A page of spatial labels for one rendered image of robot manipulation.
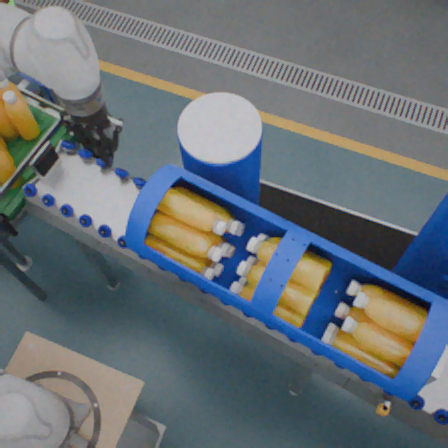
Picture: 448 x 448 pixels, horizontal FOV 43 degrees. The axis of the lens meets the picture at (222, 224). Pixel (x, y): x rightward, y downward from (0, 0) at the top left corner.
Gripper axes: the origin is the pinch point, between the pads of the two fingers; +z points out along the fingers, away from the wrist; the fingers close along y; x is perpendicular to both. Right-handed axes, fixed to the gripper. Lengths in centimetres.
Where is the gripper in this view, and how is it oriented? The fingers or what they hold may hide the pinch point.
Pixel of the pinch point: (106, 154)
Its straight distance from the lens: 132.2
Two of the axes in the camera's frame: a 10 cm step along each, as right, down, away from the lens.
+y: 9.9, 1.1, -0.8
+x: 1.4, -9.0, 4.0
